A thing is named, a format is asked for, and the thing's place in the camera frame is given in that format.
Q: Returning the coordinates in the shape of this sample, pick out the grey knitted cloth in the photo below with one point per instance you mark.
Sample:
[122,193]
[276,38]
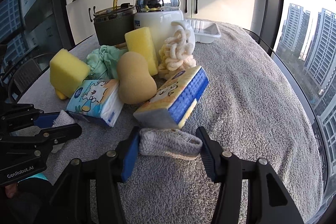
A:
[172,143]

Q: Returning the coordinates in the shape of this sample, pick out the white mug chrome lid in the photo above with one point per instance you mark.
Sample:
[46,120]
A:
[163,18]

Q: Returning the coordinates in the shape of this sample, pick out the cream chunky knitted cloth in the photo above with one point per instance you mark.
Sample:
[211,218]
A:
[176,54]

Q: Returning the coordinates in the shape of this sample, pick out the dark glass cup with straw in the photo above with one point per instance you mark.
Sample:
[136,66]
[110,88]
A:
[111,24]

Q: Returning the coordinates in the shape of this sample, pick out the blue tissue pack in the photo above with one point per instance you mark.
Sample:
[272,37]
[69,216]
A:
[96,101]

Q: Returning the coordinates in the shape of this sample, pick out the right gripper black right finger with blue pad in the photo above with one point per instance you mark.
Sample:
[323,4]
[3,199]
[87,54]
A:
[268,199]

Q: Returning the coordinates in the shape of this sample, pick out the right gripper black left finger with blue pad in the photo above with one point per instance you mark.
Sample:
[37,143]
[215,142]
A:
[70,198]

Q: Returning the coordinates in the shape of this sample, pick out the yellow tissue pack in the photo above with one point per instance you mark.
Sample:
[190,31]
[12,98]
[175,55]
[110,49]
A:
[174,101]

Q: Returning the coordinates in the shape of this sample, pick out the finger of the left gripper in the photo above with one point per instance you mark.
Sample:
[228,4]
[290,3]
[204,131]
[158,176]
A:
[58,135]
[45,120]

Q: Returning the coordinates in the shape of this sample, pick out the mint green scrunchie cloth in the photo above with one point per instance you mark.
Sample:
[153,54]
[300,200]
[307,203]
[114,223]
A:
[103,62]

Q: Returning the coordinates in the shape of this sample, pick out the tan peanut-shaped sponge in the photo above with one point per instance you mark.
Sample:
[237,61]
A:
[136,83]

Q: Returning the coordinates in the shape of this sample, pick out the yellow sponge block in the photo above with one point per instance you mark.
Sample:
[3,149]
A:
[140,41]
[67,72]

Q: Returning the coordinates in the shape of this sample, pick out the person's hand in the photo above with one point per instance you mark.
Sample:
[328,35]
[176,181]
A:
[11,190]

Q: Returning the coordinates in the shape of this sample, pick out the white plastic tray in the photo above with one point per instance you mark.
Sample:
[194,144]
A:
[205,32]

